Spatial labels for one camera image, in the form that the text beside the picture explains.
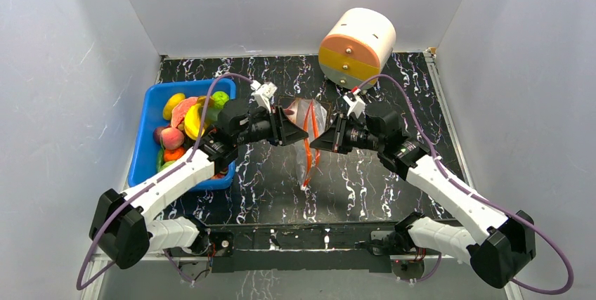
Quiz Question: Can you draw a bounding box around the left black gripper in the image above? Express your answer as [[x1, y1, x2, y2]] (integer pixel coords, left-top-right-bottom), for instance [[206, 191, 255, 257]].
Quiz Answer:
[[235, 106, 309, 148]]

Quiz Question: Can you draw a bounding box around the clear zip top bag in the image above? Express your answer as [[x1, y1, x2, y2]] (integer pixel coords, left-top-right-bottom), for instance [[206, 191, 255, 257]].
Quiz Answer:
[[285, 98, 328, 190]]

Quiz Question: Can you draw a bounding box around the yellow toy banana bunch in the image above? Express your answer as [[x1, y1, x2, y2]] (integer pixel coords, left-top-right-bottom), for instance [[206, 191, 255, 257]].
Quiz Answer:
[[183, 96, 213, 140]]

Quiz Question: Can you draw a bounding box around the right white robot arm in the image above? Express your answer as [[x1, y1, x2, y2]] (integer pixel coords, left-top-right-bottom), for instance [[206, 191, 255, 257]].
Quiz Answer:
[[311, 103, 536, 288]]

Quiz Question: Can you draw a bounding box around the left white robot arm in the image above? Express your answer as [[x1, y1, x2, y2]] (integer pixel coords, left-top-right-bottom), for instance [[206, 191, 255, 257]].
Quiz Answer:
[[90, 100, 309, 269]]

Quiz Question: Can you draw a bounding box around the dark paperback book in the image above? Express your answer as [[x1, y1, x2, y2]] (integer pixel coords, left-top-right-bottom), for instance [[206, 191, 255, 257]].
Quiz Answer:
[[278, 96, 313, 118]]

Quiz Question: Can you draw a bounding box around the green toy lime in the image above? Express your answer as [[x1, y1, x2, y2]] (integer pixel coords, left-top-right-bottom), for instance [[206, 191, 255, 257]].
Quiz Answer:
[[210, 91, 231, 110]]

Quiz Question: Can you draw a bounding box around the round three-drawer cabinet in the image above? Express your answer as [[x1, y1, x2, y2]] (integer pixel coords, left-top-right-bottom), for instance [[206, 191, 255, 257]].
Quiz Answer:
[[318, 8, 396, 89]]

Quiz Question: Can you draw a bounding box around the pink toy watermelon slice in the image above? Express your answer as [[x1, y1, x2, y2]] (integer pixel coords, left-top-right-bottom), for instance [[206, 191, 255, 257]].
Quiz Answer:
[[170, 96, 198, 129]]

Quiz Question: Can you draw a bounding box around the pink toy peach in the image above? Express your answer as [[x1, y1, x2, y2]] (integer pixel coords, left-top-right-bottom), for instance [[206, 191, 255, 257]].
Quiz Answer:
[[160, 127, 185, 150]]

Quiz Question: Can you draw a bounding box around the orange toy tangerine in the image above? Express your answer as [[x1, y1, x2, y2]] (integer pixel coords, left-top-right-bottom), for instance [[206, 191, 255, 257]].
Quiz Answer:
[[162, 147, 186, 163]]

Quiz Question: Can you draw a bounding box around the yellow toy mango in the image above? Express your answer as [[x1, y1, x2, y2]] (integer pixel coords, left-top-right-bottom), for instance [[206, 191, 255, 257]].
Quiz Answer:
[[162, 93, 186, 121]]

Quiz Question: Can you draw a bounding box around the green toy cabbage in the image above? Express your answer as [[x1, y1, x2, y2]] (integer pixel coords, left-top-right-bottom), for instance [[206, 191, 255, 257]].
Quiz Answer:
[[156, 149, 174, 172]]

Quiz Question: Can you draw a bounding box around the blue plastic bin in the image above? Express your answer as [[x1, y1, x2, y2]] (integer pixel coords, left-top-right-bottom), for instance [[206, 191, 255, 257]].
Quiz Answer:
[[127, 79, 236, 193]]

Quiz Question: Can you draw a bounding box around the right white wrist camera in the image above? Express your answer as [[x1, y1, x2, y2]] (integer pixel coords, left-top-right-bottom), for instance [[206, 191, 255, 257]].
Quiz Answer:
[[342, 87, 365, 119]]

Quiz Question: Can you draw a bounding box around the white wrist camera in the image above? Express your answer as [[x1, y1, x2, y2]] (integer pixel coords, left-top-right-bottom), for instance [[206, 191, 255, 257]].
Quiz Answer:
[[342, 87, 365, 119], [250, 80, 278, 112]]

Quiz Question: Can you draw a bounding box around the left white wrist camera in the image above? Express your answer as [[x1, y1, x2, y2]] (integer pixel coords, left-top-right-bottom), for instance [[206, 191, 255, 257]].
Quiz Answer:
[[250, 80, 278, 112]]

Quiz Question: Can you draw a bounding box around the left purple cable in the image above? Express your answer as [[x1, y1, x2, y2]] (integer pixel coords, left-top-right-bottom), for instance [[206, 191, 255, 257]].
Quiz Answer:
[[75, 72, 256, 291]]

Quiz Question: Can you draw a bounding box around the purple cable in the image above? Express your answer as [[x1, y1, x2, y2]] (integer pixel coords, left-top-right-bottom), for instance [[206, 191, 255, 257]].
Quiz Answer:
[[356, 74, 575, 296], [75, 72, 256, 291]]

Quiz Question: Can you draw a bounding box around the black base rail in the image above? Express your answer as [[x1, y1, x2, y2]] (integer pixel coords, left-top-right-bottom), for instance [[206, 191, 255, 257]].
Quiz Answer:
[[179, 221, 462, 275]]

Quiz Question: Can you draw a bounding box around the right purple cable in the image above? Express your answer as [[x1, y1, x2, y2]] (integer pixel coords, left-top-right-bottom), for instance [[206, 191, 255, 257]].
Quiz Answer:
[[356, 74, 575, 296]]

